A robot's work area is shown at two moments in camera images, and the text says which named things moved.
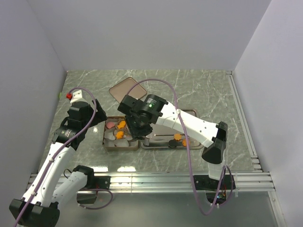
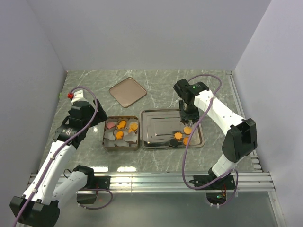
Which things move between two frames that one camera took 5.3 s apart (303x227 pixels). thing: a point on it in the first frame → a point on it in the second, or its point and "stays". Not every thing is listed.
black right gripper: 135,132 → 184,116
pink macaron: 110,125 stays
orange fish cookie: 122,124 stays
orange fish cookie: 120,135 stays
